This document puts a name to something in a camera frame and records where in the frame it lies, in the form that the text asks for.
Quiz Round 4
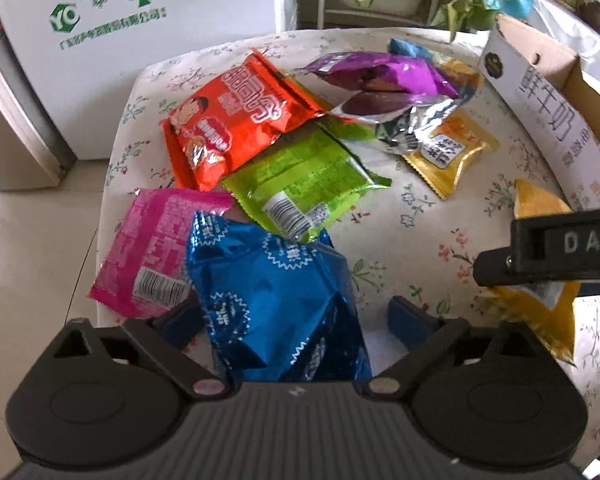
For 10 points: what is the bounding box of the red snack packet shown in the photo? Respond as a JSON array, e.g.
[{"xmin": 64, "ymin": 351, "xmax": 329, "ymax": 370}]
[{"xmin": 159, "ymin": 50, "xmax": 332, "ymax": 193}]

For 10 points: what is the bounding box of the green snack packet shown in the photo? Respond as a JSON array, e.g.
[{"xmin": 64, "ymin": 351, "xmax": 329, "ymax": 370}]
[{"xmin": 220, "ymin": 125, "xmax": 394, "ymax": 245}]

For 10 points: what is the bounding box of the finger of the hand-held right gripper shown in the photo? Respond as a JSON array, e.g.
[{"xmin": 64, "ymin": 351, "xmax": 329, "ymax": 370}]
[{"xmin": 472, "ymin": 207, "xmax": 600, "ymax": 297}]

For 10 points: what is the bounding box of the orange-yellow snack packet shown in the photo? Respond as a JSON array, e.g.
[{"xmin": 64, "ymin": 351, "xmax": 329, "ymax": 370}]
[{"xmin": 439, "ymin": 57, "xmax": 484, "ymax": 97}]

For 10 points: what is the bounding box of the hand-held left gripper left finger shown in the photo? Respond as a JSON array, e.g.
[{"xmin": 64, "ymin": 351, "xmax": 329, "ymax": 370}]
[{"xmin": 54, "ymin": 296, "xmax": 237, "ymax": 402}]

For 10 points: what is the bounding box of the silver snack packet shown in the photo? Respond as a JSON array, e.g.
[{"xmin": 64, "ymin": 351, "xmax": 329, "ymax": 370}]
[{"xmin": 374, "ymin": 109, "xmax": 462, "ymax": 157}]

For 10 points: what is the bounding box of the pink snack packet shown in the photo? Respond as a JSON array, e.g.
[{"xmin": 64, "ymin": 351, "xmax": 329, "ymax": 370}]
[{"xmin": 87, "ymin": 189, "xmax": 236, "ymax": 321}]

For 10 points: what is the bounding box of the purple snack packet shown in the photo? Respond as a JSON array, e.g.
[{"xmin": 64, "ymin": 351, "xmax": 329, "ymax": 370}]
[
  {"xmin": 300, "ymin": 51, "xmax": 462, "ymax": 99},
  {"xmin": 329, "ymin": 90, "xmax": 474, "ymax": 127}
]

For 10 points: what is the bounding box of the white refrigerator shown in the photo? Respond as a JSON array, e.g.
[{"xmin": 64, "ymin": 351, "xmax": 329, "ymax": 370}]
[{"xmin": 0, "ymin": 0, "xmax": 287, "ymax": 193}]

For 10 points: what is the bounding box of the small yellow snack packet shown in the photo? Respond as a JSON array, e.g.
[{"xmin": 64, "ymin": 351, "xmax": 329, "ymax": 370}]
[{"xmin": 402, "ymin": 115, "xmax": 502, "ymax": 201}]

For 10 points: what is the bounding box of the blue foil snack packet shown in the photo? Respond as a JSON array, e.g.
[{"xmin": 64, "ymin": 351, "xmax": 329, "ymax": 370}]
[{"xmin": 186, "ymin": 210, "xmax": 374, "ymax": 384}]

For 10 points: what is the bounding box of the cardboard box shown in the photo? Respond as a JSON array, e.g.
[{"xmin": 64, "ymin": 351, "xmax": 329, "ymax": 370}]
[{"xmin": 477, "ymin": 12, "xmax": 600, "ymax": 212}]

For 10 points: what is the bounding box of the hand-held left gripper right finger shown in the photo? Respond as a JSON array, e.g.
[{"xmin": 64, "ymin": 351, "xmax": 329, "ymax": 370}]
[{"xmin": 364, "ymin": 296, "xmax": 542, "ymax": 402}]

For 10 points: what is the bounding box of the small leafy plant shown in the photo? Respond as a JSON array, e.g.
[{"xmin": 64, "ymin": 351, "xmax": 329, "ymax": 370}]
[{"xmin": 430, "ymin": 0, "xmax": 506, "ymax": 43}]

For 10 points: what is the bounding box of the large yellow snack packet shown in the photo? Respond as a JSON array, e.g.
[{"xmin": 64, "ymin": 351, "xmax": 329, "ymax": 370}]
[{"xmin": 480, "ymin": 179, "xmax": 582, "ymax": 366}]

